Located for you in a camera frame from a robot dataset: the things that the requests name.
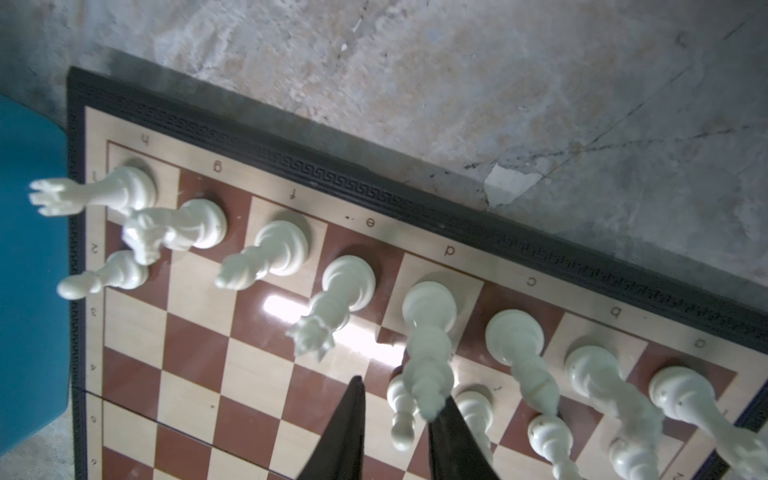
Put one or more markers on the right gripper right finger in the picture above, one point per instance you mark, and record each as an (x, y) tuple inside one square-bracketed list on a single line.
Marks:
[(453, 451)]

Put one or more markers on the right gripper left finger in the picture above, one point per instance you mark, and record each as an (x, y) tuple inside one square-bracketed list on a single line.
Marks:
[(339, 452)]

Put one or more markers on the white pawn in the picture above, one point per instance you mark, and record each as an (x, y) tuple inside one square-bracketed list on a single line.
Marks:
[(405, 409)]

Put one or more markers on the folding chess board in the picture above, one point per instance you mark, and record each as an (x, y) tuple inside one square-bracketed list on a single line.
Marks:
[(228, 362)]

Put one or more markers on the blue plastic tray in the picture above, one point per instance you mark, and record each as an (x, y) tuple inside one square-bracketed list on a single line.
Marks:
[(34, 258)]

